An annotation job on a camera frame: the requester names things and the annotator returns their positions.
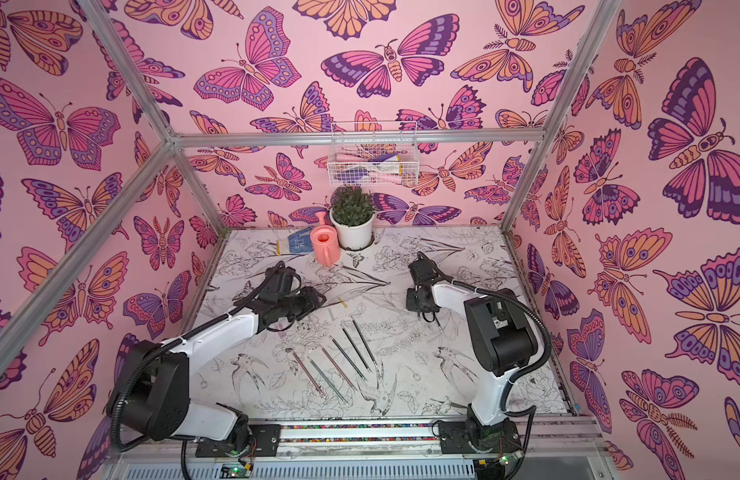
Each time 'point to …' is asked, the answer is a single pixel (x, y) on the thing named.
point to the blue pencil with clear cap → (353, 365)
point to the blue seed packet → (301, 242)
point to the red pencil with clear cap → (336, 366)
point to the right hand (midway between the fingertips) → (418, 301)
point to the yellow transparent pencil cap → (343, 302)
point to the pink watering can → (326, 242)
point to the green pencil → (327, 380)
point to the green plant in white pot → (352, 210)
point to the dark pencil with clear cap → (363, 340)
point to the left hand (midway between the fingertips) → (326, 298)
